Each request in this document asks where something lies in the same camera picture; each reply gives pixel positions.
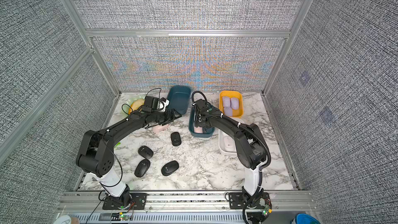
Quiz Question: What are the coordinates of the pink mouse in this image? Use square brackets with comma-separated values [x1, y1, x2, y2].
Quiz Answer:
[194, 127, 203, 134]
[152, 124, 169, 134]

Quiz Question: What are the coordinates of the pink mouse top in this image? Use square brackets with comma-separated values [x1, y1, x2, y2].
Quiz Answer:
[152, 124, 169, 134]

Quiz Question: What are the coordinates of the blue round object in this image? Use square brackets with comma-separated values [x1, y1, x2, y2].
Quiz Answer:
[290, 213, 320, 224]

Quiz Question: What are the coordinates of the green wavy plate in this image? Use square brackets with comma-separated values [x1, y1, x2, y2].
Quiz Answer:
[121, 95, 145, 116]

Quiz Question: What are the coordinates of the yellow storage box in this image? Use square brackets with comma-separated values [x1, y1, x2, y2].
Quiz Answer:
[219, 90, 244, 118]

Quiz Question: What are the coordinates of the black mouse centre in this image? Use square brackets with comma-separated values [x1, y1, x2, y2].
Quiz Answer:
[171, 132, 182, 146]

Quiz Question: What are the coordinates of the white round object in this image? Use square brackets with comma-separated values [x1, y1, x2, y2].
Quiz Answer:
[53, 215, 80, 224]

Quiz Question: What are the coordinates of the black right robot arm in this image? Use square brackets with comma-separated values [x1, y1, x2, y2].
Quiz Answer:
[191, 91, 272, 205]

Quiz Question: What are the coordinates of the black mouse lower right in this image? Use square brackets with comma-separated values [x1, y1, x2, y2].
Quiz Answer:
[161, 160, 179, 176]

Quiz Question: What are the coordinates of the black mouse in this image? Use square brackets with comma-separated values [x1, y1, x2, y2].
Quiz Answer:
[161, 160, 179, 176]
[171, 132, 182, 146]
[134, 159, 150, 178]
[138, 145, 154, 160]

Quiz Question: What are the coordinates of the white storage box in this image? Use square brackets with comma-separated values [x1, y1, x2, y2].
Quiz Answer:
[218, 129, 237, 157]

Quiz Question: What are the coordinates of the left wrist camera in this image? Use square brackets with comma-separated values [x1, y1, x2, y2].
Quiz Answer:
[158, 97, 170, 112]

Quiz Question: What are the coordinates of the white mouse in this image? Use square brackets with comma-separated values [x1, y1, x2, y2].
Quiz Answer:
[223, 136, 236, 152]

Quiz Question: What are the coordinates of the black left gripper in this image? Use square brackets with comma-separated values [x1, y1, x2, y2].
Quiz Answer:
[151, 108, 182, 126]

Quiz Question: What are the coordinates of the teal storage box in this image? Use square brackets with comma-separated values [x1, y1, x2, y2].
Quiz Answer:
[188, 108, 216, 138]
[167, 85, 191, 115]

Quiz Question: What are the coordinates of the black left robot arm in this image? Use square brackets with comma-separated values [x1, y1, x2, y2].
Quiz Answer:
[76, 96, 182, 206]

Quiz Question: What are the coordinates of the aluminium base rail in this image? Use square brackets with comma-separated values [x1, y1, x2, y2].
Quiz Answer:
[53, 190, 321, 224]

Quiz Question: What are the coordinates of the purple mouse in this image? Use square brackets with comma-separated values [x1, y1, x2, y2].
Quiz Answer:
[223, 107, 234, 117]
[222, 96, 231, 108]
[230, 97, 240, 110]

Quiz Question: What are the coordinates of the black mouse lower left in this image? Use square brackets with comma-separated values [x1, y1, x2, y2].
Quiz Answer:
[134, 159, 150, 178]

